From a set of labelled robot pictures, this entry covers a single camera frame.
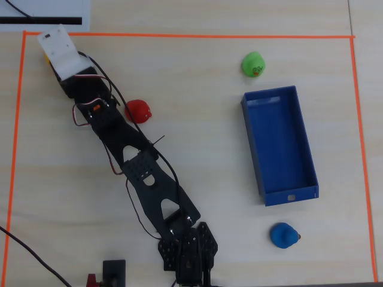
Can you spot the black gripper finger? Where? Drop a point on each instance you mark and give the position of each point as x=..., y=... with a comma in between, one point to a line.
x=54, y=71

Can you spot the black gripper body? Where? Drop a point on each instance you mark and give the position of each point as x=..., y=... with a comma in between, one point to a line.
x=68, y=84

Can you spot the yellow rubber duck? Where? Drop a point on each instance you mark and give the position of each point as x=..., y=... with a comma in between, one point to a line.
x=46, y=58

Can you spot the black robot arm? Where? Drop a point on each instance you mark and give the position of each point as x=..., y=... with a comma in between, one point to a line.
x=143, y=167

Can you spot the red rubber duck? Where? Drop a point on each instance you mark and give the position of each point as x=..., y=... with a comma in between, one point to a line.
x=138, y=111

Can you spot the green rubber duck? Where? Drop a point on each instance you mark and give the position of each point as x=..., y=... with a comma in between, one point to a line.
x=252, y=64

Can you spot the blue plastic box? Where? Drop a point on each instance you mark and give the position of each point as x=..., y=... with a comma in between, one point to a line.
x=279, y=149

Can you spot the blue rubber duck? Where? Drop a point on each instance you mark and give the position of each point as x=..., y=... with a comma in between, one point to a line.
x=283, y=235

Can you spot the white paper with black bar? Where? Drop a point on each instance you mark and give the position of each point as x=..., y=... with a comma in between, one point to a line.
x=45, y=13

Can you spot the orange tape strip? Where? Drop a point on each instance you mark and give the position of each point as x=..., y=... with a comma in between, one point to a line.
x=362, y=149
x=191, y=36
x=15, y=134

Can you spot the red clamp knob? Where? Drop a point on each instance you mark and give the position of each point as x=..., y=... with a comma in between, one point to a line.
x=91, y=280

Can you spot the black camera stand clamp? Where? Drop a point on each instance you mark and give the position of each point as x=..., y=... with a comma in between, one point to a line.
x=113, y=270

